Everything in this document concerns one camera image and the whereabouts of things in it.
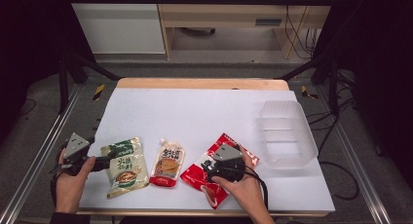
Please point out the translucent plastic container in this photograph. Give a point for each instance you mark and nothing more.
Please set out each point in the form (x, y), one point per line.
(287, 136)

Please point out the black horizontal frame bar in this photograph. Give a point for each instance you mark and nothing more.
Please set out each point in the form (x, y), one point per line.
(195, 0)

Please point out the red and white seasoning packet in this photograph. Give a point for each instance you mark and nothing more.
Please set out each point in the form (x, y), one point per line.
(196, 177)

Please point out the white paper sheet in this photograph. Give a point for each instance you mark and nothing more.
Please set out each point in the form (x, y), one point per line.
(195, 120)

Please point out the person's left hand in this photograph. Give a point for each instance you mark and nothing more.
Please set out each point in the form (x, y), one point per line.
(69, 188)

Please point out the light wooden desk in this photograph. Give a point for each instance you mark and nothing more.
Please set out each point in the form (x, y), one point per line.
(227, 18)

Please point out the person's right hand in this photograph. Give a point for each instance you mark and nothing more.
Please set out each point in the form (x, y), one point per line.
(246, 191)

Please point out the cream spout pouch red base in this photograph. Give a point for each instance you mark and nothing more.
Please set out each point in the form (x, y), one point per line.
(168, 167)

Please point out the white cabinet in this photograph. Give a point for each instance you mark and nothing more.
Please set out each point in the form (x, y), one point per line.
(118, 26)

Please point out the wooden table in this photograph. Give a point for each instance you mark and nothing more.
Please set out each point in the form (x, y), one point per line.
(201, 83)

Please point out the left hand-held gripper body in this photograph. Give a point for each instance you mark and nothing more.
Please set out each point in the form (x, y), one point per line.
(75, 145)

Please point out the green and cream seasoning packet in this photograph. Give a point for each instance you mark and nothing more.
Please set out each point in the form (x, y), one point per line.
(126, 172)

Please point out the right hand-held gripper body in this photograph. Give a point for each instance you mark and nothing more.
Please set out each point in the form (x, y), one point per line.
(227, 152)

